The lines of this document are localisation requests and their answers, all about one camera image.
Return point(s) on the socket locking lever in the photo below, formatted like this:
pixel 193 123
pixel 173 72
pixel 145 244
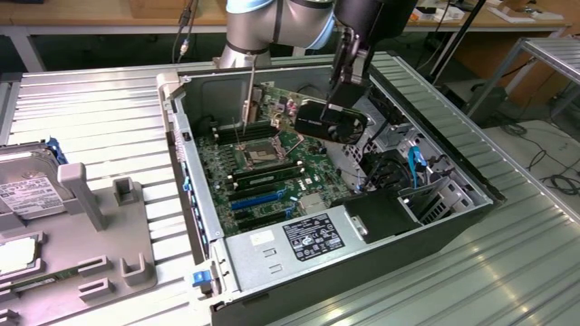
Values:
pixel 237 130

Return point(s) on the grey plastic parts rack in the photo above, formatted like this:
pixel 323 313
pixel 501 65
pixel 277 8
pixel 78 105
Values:
pixel 82 244

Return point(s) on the black and silver PC case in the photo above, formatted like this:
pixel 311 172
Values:
pixel 345 271

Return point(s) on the blue case side latch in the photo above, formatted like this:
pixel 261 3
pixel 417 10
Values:
pixel 201 279

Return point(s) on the CPU socket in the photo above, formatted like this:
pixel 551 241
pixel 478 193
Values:
pixel 261 154

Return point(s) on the perforated metal drive cage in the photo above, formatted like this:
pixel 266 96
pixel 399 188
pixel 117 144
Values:
pixel 377 142

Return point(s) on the green motherboard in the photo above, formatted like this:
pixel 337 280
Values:
pixel 318 169

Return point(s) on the metal disk bay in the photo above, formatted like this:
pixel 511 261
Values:
pixel 435 200

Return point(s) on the aluminium frame table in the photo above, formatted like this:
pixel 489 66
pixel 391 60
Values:
pixel 553 54

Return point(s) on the silver chipset heat sink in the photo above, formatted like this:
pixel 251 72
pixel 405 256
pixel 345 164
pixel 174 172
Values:
pixel 313 202

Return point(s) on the black slanted pole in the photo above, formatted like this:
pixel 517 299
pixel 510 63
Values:
pixel 462 34

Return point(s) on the silver power supply unit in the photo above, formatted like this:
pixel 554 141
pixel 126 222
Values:
pixel 281 251

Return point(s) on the open metal socket cover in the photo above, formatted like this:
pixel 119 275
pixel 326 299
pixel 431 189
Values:
pixel 286 144

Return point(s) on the black Nvidia graphics card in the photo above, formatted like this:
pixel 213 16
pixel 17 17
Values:
pixel 335 125

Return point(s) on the installed black RAM stick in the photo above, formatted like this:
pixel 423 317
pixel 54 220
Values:
pixel 267 176

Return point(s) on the orange and white box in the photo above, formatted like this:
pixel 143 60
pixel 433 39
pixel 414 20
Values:
pixel 431 14

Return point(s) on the flat white box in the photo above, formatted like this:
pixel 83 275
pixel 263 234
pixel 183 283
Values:
pixel 513 13

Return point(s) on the green loose RAM stick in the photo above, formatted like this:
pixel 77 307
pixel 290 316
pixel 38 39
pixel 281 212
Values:
pixel 41 278

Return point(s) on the black box under frame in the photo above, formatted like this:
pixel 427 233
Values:
pixel 477 98

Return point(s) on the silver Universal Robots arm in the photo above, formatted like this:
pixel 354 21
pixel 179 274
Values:
pixel 277 23

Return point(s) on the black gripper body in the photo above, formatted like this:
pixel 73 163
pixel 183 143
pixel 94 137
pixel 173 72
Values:
pixel 377 18

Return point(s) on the hard disk with blue carrier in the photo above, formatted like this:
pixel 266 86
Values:
pixel 27 183

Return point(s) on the long wooden desk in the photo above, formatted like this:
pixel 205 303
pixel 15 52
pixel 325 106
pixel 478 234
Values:
pixel 91 15

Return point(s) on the silver CPU chip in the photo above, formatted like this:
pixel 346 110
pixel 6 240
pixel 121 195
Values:
pixel 14 256

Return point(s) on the black plastic air shroud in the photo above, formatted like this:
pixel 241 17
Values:
pixel 381 214

